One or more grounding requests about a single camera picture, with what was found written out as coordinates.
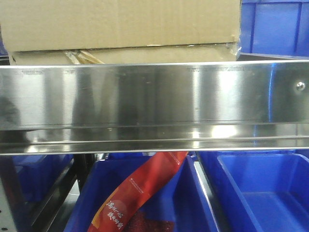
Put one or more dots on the empty blue bin lower right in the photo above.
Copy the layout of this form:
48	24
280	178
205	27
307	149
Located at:
261	191

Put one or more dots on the blue bin with snack bag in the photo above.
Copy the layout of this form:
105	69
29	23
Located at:
181	201

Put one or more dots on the blue bin lower left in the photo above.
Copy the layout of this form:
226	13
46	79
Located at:
38	173

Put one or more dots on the brown cardboard carton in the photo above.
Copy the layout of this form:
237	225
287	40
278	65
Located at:
50	32

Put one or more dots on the blue bin upper right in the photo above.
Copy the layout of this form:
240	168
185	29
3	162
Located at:
275	27

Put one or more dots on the stainless steel shelf rail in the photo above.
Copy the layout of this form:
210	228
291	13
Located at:
79	109

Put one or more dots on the red snack bag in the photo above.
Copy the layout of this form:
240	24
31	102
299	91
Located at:
122	204

